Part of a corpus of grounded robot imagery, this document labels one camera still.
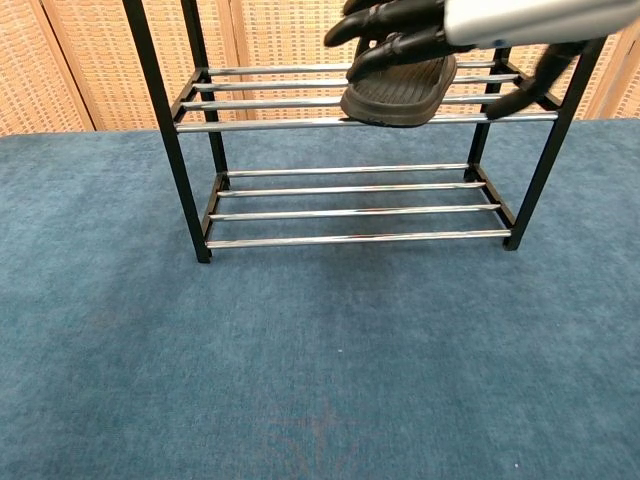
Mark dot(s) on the black and chrome shoe rack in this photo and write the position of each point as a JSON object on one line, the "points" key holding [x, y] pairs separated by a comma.
{"points": [[275, 125]]}

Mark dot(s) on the blue table cloth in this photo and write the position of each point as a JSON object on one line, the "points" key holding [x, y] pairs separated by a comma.
{"points": [[150, 350]]}

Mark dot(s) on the silver and black right robot hand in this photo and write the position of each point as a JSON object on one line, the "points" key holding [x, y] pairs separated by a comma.
{"points": [[525, 20]]}

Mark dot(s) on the black rubber slipper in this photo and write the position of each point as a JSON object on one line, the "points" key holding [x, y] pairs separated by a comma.
{"points": [[400, 100]]}

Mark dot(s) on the woven wicker folding screen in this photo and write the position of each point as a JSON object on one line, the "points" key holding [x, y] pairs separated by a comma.
{"points": [[275, 30]]}

